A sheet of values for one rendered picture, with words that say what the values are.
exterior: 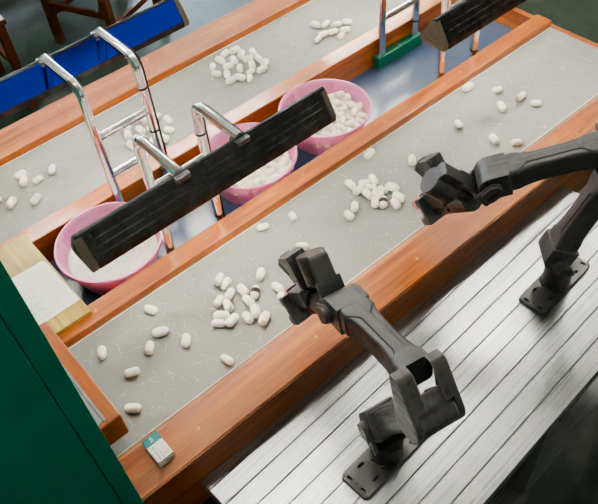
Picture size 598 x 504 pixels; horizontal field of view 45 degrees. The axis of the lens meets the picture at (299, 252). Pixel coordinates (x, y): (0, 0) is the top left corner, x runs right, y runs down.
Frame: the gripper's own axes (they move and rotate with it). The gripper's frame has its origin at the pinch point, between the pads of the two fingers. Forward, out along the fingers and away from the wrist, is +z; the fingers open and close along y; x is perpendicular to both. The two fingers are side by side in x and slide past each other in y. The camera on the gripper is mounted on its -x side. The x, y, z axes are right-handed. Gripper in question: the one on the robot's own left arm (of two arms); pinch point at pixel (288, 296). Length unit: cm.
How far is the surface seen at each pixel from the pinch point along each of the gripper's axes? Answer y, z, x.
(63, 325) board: 38, 31, -16
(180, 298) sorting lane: 13.4, 26.1, -6.8
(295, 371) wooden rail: 7.6, -1.8, 13.6
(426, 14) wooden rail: -112, 55, -33
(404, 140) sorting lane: -63, 27, -8
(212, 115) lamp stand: -7.8, 5.8, -39.6
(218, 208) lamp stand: -7.9, 31.7, -19.0
